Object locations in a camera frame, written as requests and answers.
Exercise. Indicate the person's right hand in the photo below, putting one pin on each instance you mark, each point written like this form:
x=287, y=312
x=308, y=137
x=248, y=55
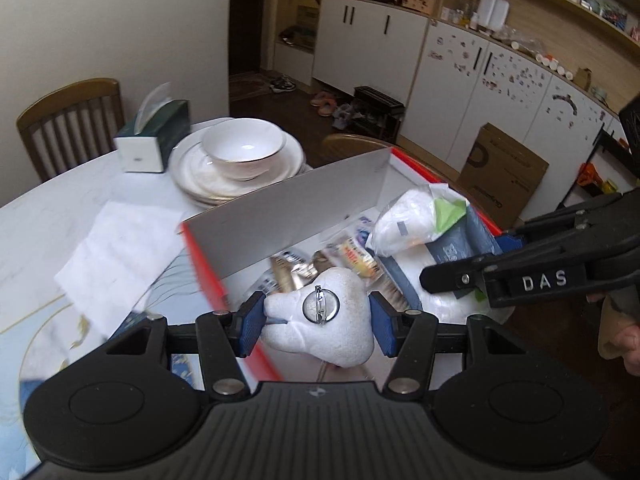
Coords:
x=627, y=345

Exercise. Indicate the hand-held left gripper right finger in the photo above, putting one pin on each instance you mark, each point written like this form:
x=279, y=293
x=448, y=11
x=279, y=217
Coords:
x=385, y=325

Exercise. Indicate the white gold-rimmed bowl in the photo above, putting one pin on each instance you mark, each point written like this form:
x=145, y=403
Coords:
x=245, y=152

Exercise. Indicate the silver foil packet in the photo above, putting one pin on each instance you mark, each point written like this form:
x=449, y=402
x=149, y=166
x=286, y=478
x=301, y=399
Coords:
x=290, y=272

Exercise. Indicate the green white tissue box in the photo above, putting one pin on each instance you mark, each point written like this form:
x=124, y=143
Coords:
x=150, y=145

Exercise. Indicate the black floor rack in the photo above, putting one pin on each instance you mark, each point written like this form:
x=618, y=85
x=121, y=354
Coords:
x=377, y=105

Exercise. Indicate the wooden shelf unit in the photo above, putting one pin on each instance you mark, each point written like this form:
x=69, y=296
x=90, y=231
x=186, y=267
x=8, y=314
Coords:
x=550, y=20

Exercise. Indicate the grey shoes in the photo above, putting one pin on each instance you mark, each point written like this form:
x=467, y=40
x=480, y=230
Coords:
x=345, y=116

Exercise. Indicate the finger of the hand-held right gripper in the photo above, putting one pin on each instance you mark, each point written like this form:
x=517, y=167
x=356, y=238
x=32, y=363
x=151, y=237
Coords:
x=512, y=245
x=455, y=275

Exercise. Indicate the wooden chair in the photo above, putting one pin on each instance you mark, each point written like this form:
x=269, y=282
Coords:
x=70, y=95

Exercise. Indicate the plain white floor cabinet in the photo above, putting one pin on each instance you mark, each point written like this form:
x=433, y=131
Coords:
x=370, y=55

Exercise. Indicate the white paper sheet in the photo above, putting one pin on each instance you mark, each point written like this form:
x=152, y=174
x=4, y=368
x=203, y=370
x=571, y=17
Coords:
x=120, y=255

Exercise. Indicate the white green plastic bag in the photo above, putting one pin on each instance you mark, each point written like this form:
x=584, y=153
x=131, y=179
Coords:
x=405, y=220

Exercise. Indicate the stack of white plates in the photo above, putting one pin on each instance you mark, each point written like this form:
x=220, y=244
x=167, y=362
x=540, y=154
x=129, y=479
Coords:
x=195, y=180

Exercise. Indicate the dark sneakers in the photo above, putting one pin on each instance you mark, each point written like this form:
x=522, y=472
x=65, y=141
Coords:
x=282, y=84

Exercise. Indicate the stickered white cabinet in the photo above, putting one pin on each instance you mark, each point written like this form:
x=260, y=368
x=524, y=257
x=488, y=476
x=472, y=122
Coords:
x=500, y=95

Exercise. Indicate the dark wooden door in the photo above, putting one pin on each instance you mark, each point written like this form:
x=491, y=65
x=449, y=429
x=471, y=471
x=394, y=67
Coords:
x=245, y=20

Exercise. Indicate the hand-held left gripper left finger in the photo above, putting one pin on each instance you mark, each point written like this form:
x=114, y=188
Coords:
x=249, y=325

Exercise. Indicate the red cardboard box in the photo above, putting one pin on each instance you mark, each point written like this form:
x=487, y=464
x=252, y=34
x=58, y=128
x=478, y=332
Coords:
x=300, y=205

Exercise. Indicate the brown cardboard box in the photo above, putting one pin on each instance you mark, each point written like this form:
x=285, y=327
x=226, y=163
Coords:
x=500, y=175

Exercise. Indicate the orange toy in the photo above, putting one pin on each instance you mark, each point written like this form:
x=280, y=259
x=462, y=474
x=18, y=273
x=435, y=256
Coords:
x=595, y=180

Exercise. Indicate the white marble desktop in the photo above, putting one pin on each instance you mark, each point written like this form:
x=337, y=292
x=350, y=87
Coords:
x=50, y=220

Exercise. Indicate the pink slippers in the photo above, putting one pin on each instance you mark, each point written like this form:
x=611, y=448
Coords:
x=322, y=102

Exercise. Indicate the white plush brooch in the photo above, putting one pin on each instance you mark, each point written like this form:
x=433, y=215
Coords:
x=320, y=335

